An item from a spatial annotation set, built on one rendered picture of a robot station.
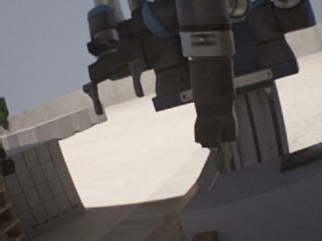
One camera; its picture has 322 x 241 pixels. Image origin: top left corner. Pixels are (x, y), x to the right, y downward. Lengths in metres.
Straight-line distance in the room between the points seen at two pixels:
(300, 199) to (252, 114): 1.19
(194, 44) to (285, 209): 0.32
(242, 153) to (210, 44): 1.26
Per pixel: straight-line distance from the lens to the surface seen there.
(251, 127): 1.80
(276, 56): 1.47
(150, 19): 0.81
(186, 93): 1.60
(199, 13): 0.62
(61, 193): 4.07
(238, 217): 0.65
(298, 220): 0.65
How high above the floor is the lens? 1.47
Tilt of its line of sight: 3 degrees down
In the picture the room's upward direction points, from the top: 17 degrees counter-clockwise
